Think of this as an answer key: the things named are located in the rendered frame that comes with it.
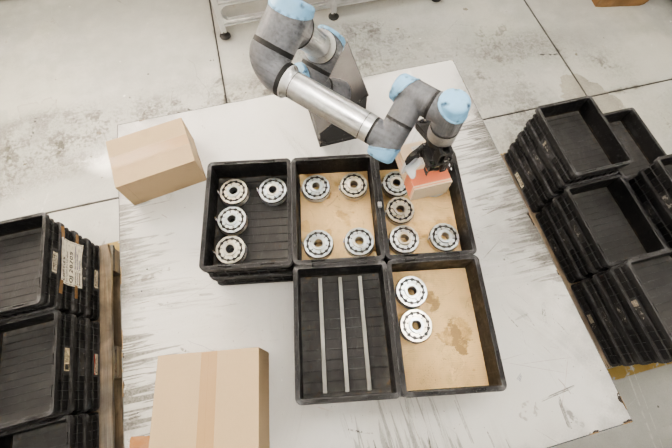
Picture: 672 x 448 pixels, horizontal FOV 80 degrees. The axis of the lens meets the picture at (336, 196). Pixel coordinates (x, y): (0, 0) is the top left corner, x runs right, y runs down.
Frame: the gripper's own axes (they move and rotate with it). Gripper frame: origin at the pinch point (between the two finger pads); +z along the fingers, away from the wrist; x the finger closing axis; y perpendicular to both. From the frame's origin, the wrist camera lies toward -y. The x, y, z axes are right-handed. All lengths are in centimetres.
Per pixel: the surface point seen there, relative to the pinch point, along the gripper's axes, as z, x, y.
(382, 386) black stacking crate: 26, -28, 57
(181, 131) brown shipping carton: 24, -78, -50
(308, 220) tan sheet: 26.6, -37.7, -1.8
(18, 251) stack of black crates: 61, -163, -32
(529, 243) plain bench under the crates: 39, 44, 23
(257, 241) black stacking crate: 27, -57, 2
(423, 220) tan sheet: 26.6, 2.8, 8.3
